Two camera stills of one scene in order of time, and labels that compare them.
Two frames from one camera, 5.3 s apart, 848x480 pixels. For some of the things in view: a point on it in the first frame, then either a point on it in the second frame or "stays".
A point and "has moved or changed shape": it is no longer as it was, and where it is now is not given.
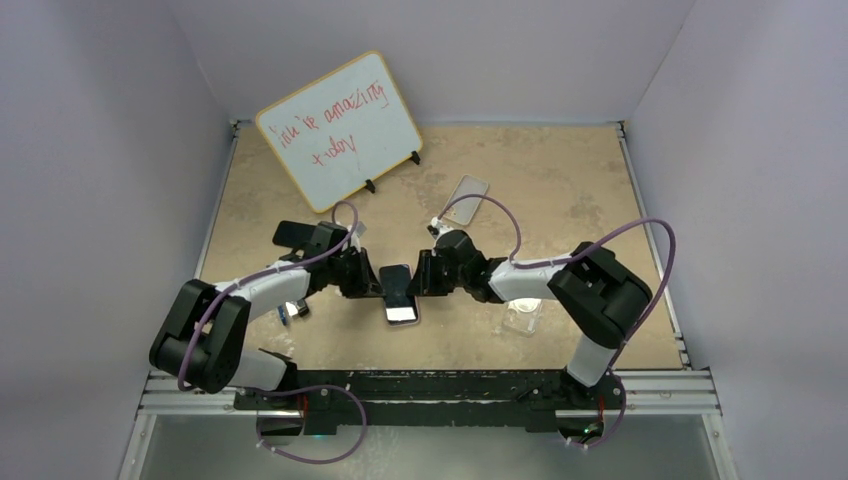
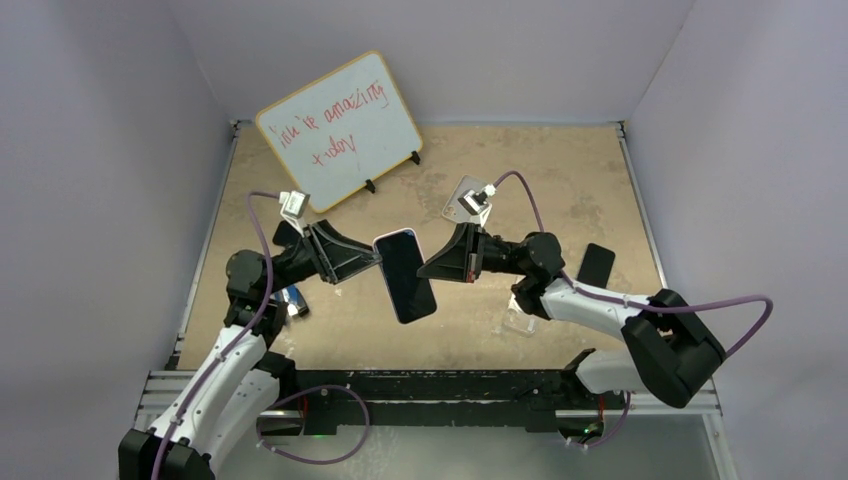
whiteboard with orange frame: (342, 132) stays
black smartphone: (401, 308) has moved or changed shape
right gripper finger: (423, 282) to (458, 263)
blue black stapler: (292, 309) stays
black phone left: (293, 234) stays
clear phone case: (522, 315) stays
